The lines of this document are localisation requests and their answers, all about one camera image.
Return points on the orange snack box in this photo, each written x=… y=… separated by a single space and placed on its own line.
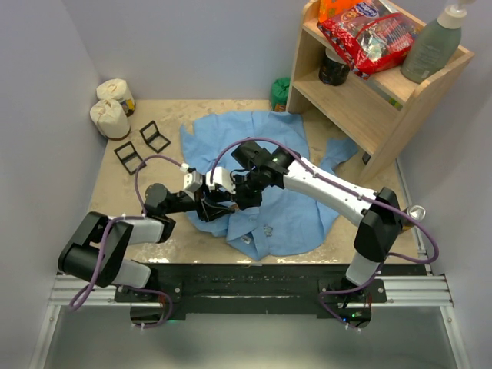
x=330 y=8

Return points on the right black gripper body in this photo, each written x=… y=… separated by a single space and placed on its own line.
x=248 y=188

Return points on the dark jar on shelf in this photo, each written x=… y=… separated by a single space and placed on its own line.
x=334 y=70

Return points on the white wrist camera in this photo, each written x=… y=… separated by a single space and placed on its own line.
x=220 y=178
x=192 y=182

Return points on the white cloth bag rear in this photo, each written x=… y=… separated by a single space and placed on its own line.
x=117 y=89

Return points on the green pump bottle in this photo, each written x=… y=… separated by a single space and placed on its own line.
x=436 y=43

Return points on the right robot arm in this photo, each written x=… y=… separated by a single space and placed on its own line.
x=373 y=213

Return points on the silver leaf brooch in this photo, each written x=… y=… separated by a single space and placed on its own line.
x=268 y=230

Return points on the white cloth bag front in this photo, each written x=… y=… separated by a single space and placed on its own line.
x=110 y=119

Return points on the red candy bag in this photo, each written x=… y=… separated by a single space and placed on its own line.
x=371 y=37

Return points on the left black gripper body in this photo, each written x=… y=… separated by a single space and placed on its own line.
x=186 y=204

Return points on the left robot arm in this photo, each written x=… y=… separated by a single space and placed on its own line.
x=96 y=251

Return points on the wooden shelf unit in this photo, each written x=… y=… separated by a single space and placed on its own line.
x=381 y=114

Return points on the black stand front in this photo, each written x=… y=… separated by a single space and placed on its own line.
x=128 y=157

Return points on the dark glass bottle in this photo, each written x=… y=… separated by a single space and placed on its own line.
x=412 y=214

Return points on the black stand rear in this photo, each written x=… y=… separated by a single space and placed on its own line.
x=153 y=138

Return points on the black stand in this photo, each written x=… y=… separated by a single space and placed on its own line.
x=153 y=138
x=128 y=157

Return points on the green lidded container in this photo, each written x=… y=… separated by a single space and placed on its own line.
x=279 y=94

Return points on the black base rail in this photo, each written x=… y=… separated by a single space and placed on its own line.
x=287 y=289

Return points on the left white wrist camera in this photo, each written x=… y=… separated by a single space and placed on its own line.
x=192 y=182

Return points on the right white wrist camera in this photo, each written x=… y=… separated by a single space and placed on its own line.
x=220 y=178

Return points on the white cloth bag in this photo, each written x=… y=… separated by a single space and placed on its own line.
x=110 y=119
x=117 y=89

